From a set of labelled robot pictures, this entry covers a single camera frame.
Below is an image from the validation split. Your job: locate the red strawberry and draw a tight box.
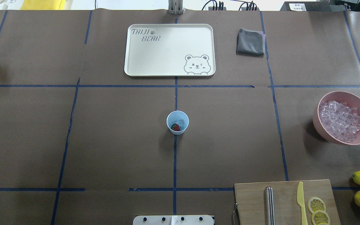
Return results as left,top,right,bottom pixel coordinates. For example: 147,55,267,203
170,123,181,132

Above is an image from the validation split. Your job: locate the light blue plastic cup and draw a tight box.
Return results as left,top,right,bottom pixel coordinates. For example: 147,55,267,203
166,111,189,135

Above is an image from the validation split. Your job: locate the ice cube in cup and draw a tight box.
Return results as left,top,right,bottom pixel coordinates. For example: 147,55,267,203
176,119,186,130

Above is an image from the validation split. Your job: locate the pile of clear ice cubes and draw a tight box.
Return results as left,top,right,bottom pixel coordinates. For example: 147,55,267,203
319,101,360,143

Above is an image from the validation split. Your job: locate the cream bear serving tray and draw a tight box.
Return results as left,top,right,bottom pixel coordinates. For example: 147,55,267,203
124,24,216,77

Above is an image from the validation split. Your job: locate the folded grey cloth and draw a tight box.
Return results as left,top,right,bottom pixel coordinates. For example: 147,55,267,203
236,28,266,57

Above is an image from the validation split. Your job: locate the black power strip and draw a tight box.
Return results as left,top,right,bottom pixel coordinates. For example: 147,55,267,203
201,0,226,11
238,1,258,11

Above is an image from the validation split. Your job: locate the wooden cutting board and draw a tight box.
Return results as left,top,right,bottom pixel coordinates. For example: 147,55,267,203
234,179,341,225

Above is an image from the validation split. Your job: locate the yellow plastic knife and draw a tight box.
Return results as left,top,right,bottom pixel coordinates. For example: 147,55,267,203
296,181,308,225

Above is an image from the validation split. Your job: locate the upper lemon slice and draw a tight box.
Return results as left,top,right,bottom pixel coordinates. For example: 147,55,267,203
307,197,326,214

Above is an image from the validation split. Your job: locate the lemon slice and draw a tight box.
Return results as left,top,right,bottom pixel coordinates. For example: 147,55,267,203
307,197,326,214
311,210,331,225

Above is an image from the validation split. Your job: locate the pink bowl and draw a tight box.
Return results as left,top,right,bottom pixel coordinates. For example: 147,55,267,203
312,91,360,146

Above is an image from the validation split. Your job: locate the lower lemon slice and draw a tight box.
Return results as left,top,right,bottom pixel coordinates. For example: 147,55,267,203
311,210,331,225

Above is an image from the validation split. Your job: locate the yellow cloth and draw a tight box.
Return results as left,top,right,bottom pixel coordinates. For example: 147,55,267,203
20,0,66,10

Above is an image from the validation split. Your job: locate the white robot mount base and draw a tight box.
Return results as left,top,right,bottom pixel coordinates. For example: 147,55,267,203
132,215,215,225

